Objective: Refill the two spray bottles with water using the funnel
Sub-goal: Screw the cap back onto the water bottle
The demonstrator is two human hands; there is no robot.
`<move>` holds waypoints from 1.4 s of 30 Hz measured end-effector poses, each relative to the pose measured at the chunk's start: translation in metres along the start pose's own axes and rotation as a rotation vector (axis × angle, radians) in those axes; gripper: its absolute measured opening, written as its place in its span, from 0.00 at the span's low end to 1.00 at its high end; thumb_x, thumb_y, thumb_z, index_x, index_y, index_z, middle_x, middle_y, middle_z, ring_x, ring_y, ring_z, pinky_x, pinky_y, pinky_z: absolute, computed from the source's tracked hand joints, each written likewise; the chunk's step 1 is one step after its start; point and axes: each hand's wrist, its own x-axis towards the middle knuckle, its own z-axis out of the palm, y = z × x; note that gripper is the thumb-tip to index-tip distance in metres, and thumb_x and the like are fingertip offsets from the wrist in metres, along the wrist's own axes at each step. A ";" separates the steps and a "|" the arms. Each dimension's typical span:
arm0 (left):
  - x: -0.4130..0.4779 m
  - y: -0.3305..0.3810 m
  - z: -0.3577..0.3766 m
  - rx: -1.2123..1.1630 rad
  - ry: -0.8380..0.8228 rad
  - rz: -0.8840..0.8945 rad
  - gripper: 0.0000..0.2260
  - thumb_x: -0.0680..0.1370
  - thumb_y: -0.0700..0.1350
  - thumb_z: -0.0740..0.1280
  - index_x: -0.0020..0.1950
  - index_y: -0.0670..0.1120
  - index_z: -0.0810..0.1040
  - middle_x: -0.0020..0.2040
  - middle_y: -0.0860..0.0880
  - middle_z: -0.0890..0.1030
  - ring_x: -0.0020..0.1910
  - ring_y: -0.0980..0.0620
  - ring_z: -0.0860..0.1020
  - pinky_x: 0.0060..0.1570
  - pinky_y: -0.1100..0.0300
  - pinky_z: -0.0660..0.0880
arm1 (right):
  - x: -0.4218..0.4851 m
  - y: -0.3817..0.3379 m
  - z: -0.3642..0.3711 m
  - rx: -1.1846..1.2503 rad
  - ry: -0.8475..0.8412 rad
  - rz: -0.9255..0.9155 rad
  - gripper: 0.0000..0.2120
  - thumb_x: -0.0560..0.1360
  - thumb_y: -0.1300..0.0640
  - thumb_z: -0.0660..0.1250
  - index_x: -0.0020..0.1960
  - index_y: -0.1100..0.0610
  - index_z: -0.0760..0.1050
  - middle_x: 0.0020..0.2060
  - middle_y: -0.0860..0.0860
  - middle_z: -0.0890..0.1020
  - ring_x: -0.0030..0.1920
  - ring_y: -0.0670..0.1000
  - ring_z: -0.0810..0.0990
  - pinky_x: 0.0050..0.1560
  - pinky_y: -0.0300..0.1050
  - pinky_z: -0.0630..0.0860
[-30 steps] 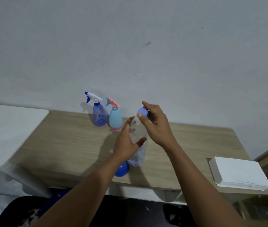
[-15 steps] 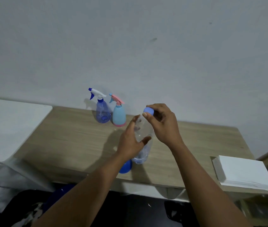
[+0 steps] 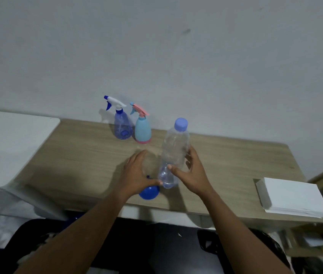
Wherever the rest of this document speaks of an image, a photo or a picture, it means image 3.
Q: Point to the person's left hand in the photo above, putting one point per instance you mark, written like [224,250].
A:
[132,176]

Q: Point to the person's right hand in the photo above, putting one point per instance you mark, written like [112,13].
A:
[195,176]

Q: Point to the person's left thumb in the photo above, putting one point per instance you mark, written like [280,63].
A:
[154,184]

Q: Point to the person's right thumb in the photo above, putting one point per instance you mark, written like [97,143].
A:
[175,169]

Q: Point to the blue plastic funnel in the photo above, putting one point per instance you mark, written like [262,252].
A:
[150,194]

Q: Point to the clear plastic bottle blue cap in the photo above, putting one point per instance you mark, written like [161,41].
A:
[174,148]

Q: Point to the person's left forearm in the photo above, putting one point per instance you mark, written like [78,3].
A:
[75,239]

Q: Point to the person's right forearm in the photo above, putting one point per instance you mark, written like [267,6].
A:
[235,236]

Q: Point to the light blue pink spray bottle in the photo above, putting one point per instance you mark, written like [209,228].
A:
[142,129]

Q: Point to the transparent blue spray bottle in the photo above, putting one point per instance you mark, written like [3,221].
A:
[121,126]

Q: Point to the black plastic bag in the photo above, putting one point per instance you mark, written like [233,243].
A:
[267,242]

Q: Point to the stack of white paper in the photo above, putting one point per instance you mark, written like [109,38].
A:
[292,195]

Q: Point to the white cabinet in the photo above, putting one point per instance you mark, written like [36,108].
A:
[10,145]

